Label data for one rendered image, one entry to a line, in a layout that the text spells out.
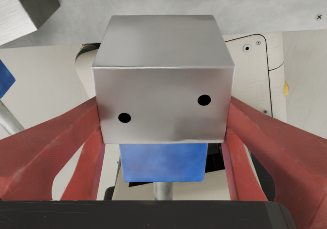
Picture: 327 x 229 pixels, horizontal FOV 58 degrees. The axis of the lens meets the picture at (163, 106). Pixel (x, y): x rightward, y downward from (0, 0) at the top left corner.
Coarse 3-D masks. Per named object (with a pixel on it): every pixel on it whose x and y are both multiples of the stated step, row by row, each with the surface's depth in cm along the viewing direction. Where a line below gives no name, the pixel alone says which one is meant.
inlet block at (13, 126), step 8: (0, 64) 22; (0, 72) 22; (8, 72) 23; (0, 80) 22; (8, 80) 23; (0, 88) 22; (8, 88) 23; (0, 96) 22; (0, 104) 23; (0, 112) 23; (8, 112) 24; (0, 120) 24; (8, 120) 24; (16, 120) 25; (8, 128) 24; (16, 128) 24
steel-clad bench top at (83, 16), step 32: (64, 0) 24; (96, 0) 24; (128, 0) 24; (160, 0) 24; (192, 0) 24; (224, 0) 24; (256, 0) 24; (288, 0) 24; (320, 0) 24; (64, 32) 26; (96, 32) 26; (224, 32) 26; (256, 32) 26
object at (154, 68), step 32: (128, 32) 13; (160, 32) 13; (192, 32) 13; (96, 64) 10; (128, 64) 10; (160, 64) 10; (192, 64) 10; (224, 64) 10; (96, 96) 11; (128, 96) 11; (160, 96) 11; (192, 96) 11; (224, 96) 11; (128, 128) 12; (160, 128) 12; (192, 128) 12; (224, 128) 12; (128, 160) 14; (160, 160) 15; (192, 160) 15; (160, 192) 17
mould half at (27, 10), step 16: (0, 0) 19; (16, 0) 19; (32, 0) 20; (48, 0) 23; (0, 16) 19; (16, 16) 19; (32, 16) 20; (48, 16) 22; (0, 32) 20; (16, 32) 20; (32, 32) 20
